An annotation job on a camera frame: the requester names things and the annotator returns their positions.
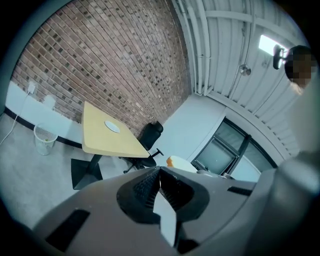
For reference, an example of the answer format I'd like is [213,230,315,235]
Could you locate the black office chair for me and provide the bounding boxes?
[118,121,165,175]

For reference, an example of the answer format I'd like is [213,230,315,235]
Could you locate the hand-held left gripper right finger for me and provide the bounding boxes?
[159,166,256,254]

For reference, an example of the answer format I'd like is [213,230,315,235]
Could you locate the rectangular ceiling light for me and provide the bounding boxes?
[258,34,285,57]

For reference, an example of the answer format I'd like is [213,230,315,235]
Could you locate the round metal ceiling fixture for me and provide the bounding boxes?
[237,63,252,77]

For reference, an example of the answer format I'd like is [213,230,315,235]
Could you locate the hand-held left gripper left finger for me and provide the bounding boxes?
[32,166,176,256]

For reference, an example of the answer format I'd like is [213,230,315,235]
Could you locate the person's light shirt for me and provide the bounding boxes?
[287,82,320,162]

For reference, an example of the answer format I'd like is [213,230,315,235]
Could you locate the white power cable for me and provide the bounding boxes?
[0,92,29,146]

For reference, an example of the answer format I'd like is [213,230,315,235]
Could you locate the white wall pipes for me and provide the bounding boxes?
[174,0,215,97]

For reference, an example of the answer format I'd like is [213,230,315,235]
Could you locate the black head camera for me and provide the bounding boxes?
[272,44,291,71]

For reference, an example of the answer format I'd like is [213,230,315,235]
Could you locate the yellow wooden table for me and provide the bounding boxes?
[70,100,151,190]

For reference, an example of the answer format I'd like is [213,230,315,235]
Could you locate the white mesh wastebasket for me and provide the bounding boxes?
[33,123,59,156]

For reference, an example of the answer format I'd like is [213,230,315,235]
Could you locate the white round plate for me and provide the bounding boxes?
[104,120,121,134]

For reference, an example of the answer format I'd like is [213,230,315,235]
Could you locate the dark framed window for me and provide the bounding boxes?
[193,118,278,176]

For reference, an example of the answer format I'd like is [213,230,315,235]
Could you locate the person's head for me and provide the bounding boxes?
[284,45,317,96]

